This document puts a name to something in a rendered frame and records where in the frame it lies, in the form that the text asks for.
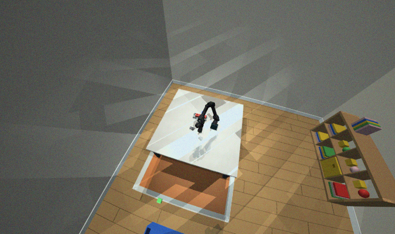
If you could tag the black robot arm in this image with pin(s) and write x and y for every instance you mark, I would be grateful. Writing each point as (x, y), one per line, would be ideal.
(201, 120)

